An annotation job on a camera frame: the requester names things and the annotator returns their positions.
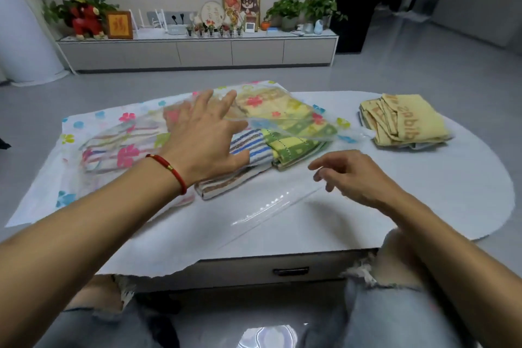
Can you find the person's right forearm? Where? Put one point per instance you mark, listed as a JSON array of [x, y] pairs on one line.
[[456, 262]]

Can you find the person's leg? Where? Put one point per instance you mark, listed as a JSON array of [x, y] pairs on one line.
[[387, 315], [102, 327]]

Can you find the person's right leg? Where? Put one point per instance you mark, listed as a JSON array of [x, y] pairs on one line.
[[387, 315]]

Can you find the white table cover sheet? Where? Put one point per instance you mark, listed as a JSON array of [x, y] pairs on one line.
[[428, 188]]

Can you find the green yellow checked towel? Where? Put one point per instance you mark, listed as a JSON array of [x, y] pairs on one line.
[[293, 146]]

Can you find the red plush toy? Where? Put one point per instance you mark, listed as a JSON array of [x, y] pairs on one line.
[[86, 21]]

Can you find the round white painted fan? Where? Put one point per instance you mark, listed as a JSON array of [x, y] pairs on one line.
[[212, 13]]

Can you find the person's left forearm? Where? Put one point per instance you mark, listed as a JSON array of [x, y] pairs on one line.
[[81, 233]]

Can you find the grey wall socket panel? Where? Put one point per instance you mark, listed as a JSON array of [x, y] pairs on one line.
[[181, 17]]

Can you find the person's left leg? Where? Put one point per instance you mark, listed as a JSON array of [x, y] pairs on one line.
[[102, 327]]

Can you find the black doorway frame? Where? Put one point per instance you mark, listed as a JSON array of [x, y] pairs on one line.
[[359, 1]]

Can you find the person's left hand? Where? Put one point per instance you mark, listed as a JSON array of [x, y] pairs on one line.
[[200, 144]]

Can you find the yellow orange patterned towel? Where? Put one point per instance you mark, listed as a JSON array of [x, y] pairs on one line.
[[269, 101]]

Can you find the person's left little finger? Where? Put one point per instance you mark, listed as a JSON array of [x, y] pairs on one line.
[[177, 115]]

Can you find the person's left thumb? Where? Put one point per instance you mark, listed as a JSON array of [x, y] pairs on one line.
[[236, 160]]

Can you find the person's right hand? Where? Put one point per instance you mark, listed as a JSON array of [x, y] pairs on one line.
[[359, 176]]

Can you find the pink striped folded towel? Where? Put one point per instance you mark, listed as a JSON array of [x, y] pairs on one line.
[[118, 148]]

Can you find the clear floral plastic storage bag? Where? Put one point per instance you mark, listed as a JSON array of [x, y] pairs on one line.
[[285, 121]]

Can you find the orange framed picture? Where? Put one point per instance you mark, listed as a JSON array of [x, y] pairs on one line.
[[119, 24]]

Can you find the person's left middle finger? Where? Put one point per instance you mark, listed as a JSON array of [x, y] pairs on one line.
[[227, 103]]

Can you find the person's right fingers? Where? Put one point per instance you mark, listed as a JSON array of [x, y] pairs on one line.
[[328, 164]]

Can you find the white antenna router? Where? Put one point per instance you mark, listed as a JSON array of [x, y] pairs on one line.
[[149, 29]]

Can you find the grey coffee table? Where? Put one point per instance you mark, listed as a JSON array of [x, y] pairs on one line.
[[228, 270]]

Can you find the folded yellow lettered towel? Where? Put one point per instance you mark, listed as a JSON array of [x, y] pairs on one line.
[[412, 121]]

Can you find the small white box device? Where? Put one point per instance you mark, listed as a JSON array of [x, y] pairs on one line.
[[177, 29]]

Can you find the green leafy plant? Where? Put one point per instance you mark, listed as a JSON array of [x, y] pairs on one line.
[[57, 9]]

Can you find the small orange pot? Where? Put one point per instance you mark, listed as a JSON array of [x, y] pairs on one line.
[[265, 25]]

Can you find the light blue bottle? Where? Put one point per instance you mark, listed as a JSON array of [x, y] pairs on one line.
[[318, 27]]

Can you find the blue brown striped towel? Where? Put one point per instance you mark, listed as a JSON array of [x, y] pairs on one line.
[[248, 148]]

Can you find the tall potted green plant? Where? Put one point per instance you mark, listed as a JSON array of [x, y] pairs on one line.
[[322, 7]]

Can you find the white curtain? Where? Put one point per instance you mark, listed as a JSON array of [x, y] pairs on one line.
[[24, 25]]

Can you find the white low media cabinet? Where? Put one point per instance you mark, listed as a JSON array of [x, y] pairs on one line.
[[195, 52]]

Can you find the small white desk clock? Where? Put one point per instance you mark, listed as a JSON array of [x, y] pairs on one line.
[[249, 27]]

